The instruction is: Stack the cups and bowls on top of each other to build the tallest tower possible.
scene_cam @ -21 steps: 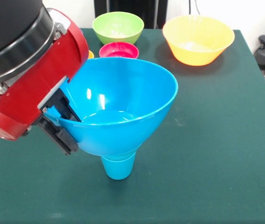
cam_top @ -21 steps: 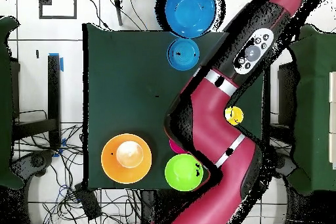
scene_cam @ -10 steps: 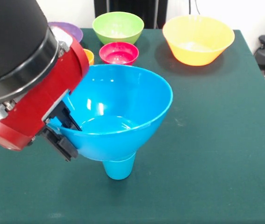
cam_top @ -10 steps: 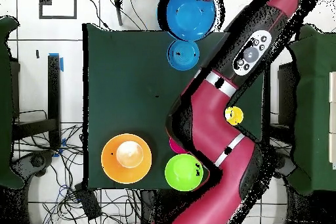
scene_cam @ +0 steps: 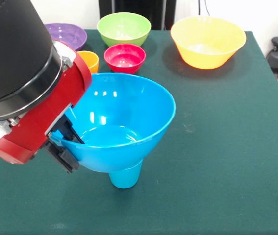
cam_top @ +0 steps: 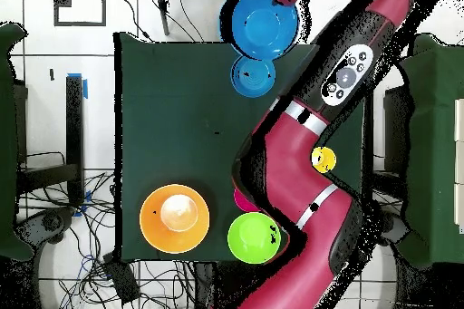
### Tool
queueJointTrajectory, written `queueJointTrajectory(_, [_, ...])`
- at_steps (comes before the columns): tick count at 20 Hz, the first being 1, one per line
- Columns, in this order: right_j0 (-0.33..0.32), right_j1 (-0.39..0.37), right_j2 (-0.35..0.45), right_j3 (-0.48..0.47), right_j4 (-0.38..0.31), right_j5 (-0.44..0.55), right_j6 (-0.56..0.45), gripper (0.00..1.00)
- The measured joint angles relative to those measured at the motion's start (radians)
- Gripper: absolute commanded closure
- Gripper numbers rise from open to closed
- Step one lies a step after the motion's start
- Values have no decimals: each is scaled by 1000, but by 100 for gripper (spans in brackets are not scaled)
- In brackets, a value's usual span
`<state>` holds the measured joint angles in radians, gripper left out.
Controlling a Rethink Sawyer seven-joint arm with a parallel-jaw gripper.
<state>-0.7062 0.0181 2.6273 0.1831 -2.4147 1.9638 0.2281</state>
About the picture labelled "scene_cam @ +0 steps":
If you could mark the dark green tablecloth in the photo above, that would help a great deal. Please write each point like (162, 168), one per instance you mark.
(202, 183)

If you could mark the purple bowl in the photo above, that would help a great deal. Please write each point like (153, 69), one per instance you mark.
(67, 34)

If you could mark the large blue bowl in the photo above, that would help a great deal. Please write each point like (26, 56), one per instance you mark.
(129, 122)

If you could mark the blue cup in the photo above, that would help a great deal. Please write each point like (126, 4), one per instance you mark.
(125, 180)

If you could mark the pink red bowl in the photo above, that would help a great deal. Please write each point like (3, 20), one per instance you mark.
(125, 61)

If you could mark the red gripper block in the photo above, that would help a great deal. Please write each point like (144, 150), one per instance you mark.
(43, 117)

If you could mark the orange cup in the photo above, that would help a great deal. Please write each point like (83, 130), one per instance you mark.
(91, 61)

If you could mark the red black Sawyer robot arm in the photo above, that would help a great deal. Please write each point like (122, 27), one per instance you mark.
(11, 61)

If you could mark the large yellow bowl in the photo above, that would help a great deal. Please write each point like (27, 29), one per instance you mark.
(207, 41)

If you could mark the green bowl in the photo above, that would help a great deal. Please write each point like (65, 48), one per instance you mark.
(124, 31)

